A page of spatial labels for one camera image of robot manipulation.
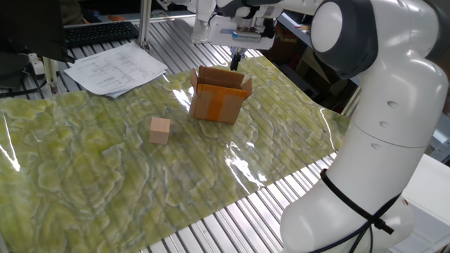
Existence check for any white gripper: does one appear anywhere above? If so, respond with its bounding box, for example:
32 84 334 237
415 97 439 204
207 15 277 72

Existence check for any silver blue wrist-mounted device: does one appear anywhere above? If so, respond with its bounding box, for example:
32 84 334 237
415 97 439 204
231 27 263 44

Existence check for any aluminium frame post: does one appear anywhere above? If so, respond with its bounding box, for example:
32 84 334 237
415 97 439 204
137 0 153 53

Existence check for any white cabinet box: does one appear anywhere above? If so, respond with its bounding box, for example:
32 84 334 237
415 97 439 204
386 153 450 253

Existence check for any wooden cube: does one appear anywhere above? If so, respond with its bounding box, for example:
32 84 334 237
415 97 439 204
148 117 172 145

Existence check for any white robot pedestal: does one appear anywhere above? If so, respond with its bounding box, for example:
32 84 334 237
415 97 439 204
191 0 217 45

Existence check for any black table cable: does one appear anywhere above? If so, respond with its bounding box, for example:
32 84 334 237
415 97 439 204
0 77 49 99

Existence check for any white power strip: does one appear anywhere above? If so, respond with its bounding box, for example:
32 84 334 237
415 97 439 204
27 53 59 79

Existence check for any green marble pattern mat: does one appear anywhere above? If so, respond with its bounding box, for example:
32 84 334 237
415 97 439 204
0 56 352 253

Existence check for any cardboard box with orange tape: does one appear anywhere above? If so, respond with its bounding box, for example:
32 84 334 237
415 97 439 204
188 65 254 124

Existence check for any thin aluminium post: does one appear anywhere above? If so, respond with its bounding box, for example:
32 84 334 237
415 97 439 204
42 57 60 94

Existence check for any black monitor base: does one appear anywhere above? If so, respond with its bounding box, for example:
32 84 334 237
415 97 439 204
0 52 31 91

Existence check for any black keyboard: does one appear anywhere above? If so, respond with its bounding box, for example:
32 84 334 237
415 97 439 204
64 20 140 48

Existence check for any black monitor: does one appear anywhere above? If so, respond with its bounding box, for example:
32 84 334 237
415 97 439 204
0 0 76 64

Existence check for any aluminium frame rail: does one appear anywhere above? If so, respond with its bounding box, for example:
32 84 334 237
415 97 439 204
64 13 198 27

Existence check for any white side table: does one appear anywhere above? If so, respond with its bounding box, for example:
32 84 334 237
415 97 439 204
430 122 450 163

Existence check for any stack of printed papers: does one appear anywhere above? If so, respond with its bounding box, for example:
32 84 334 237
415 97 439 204
64 41 168 98

